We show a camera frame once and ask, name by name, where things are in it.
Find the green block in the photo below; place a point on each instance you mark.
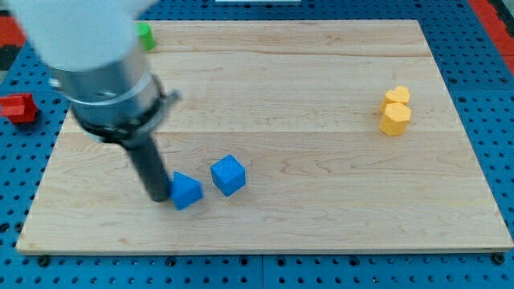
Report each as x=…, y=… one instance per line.
x=145, y=34

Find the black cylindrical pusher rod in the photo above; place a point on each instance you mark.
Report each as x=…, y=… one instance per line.
x=150, y=168

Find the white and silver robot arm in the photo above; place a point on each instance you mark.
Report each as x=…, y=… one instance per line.
x=97, y=61

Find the yellow hexagon block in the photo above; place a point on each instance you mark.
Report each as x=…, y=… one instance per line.
x=395, y=119

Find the yellow heart block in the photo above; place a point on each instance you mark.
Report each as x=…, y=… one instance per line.
x=401, y=94

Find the wooden board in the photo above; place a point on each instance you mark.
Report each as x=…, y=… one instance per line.
x=297, y=104

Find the blue cube block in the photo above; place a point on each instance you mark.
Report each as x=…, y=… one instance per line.
x=228, y=175

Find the blue triangular block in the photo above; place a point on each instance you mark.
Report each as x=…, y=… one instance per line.
x=185, y=190

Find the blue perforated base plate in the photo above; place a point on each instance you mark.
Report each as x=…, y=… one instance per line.
x=473, y=47

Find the red block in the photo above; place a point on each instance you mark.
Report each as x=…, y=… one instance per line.
x=19, y=108

